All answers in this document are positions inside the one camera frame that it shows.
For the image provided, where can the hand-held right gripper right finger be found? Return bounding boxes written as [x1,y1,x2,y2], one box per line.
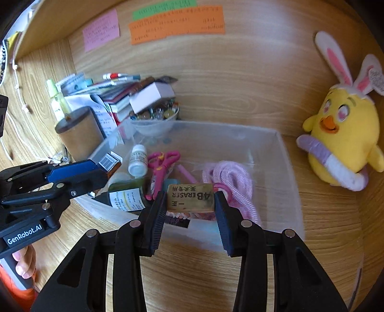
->
[214,191,348,312]

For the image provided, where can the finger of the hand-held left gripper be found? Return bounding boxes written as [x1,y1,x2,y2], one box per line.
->
[0,171,108,210]
[0,160,98,192]

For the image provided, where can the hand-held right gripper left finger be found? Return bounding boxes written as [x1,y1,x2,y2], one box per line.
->
[30,190,168,312]

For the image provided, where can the small barcode box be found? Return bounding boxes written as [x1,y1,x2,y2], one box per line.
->
[98,151,123,176]

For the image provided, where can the pink rope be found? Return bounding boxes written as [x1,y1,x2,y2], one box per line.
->
[202,160,261,228]

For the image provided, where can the green bottle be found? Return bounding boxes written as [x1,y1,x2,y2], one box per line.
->
[108,177,148,212]

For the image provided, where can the yellowed eraser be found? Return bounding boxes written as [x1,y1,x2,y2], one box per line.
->
[166,182,215,212]

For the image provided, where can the pink scissors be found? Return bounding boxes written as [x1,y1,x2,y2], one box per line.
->
[145,151,181,200]

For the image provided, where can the small white bottle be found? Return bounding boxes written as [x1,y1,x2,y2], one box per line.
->
[128,144,148,177]

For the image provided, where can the clear plastic storage bin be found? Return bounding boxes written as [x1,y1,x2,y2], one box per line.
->
[87,120,305,255]

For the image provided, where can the person's left forearm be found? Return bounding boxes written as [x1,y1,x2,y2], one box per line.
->
[0,264,38,303]

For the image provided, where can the person's left hand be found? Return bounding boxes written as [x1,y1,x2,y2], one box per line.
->
[12,244,38,278]

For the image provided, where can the brown cylindrical jar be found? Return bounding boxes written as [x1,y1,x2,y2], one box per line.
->
[55,106,105,161]

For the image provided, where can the pink pen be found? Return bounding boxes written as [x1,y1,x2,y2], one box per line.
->
[176,164,198,183]

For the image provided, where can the small spray bottle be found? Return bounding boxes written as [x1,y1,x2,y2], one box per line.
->
[46,79,71,118]

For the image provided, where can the stack of books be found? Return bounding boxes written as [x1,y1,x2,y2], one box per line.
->
[60,72,177,138]

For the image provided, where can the white bowl of trinkets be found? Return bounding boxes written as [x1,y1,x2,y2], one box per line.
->
[129,102,180,136]

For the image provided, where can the small white box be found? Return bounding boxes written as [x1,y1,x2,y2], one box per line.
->
[129,82,175,114]

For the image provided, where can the white tote bag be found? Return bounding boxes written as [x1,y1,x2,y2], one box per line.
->
[0,39,12,87]

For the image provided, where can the pink sticky note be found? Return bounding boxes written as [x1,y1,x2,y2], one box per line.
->
[83,8,120,53]

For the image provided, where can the yellow chick plush toy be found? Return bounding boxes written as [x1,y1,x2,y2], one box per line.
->
[296,31,384,192]

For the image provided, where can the orange sticky note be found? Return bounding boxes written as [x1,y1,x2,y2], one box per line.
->
[129,5,225,45]

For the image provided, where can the green sticky note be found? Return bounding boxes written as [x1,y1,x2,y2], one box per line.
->
[132,0,198,21]

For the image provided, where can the white cord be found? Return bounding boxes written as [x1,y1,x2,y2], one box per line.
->
[9,57,33,159]

